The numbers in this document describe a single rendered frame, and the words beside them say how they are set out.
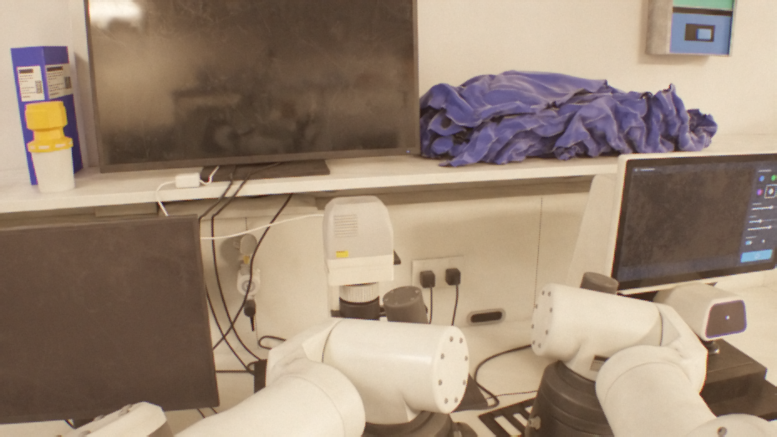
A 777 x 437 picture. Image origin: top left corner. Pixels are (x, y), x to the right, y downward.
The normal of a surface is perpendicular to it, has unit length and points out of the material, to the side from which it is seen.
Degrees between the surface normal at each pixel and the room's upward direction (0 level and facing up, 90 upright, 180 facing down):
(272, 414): 19
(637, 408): 49
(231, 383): 0
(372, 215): 73
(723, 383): 90
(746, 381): 90
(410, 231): 90
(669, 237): 93
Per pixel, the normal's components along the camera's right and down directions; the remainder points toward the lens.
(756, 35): 0.21, 0.28
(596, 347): -0.05, 0.24
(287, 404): 0.30, -0.88
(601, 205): -0.98, 0.07
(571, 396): -0.32, -0.62
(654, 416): -0.55, -0.83
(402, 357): -0.46, -0.43
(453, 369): 0.87, -0.03
